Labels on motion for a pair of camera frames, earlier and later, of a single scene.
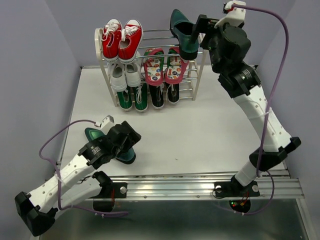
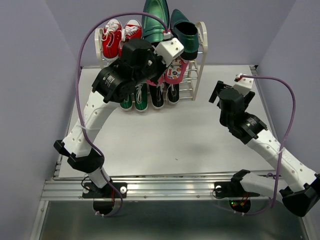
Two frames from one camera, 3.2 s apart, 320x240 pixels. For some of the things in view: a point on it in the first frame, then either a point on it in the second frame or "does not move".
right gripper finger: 200,25 → 215,92
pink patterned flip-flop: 176,66 does not move
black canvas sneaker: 157,96 does not move
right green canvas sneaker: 141,98 does not move
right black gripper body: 211,41 → 248,98
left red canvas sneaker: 112,34 does not move
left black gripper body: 132,139 → 155,68
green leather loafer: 182,29 does not move
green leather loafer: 128,156 → 152,30
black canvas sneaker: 173,93 does not move
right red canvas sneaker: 131,34 does not move
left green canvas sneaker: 125,99 does not move
